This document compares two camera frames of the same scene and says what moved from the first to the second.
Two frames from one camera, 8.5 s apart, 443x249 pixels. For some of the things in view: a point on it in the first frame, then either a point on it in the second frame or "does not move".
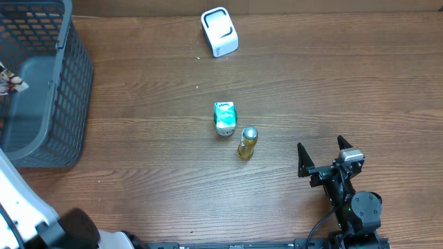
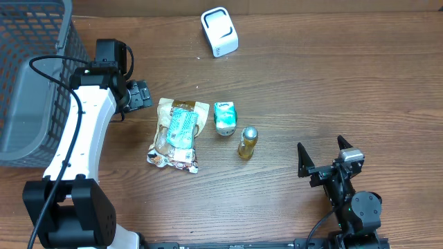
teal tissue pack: (225, 117) does not move
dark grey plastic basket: (43, 126) does not move
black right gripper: (327, 171) does not move
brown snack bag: (9, 82) to (177, 123)
